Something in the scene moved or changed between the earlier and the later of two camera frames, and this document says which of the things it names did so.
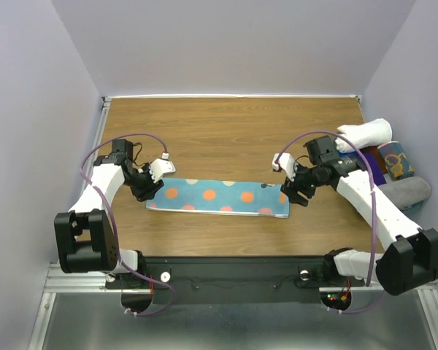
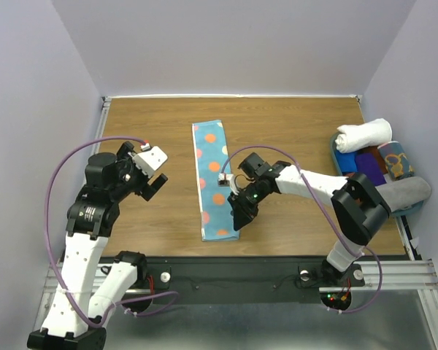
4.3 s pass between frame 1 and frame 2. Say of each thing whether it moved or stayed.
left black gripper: stayed
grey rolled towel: stayed
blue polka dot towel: moved
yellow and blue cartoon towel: stayed
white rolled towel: stayed
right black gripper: moved
